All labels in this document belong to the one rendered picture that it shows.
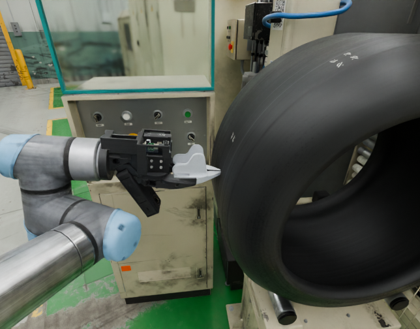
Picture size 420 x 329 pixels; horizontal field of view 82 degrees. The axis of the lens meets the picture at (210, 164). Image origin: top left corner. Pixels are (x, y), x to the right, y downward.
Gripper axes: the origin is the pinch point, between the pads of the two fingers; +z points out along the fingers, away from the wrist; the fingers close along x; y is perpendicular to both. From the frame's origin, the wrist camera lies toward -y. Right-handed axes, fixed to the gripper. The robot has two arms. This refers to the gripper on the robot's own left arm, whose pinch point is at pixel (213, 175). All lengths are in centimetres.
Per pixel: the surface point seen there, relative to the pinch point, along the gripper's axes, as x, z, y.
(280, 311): -10.1, 18.0, -29.1
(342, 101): -10.5, 13.2, 18.3
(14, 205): 163, -153, -142
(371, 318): -9, 46, -37
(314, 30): 25.7, 25.2, 27.7
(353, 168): 36, 63, -16
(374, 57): -8.0, 17.3, 23.8
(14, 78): 759, -469, -159
